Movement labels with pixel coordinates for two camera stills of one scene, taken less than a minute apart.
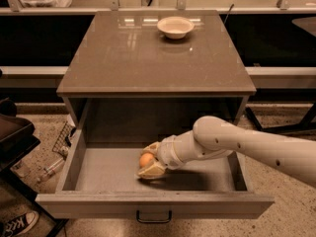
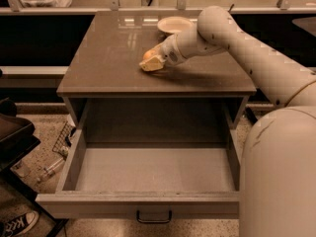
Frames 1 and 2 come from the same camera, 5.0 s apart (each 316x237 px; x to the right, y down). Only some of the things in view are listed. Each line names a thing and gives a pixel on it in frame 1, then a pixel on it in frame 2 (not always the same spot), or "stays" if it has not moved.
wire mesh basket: (64, 140) stays
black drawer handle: (153, 221) stays
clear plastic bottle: (51, 169) stays
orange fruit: (145, 159) to (148, 53)
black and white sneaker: (19, 225) stays
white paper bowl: (176, 27) stays
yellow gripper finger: (153, 147) to (157, 48)
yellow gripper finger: (153, 171) to (153, 63)
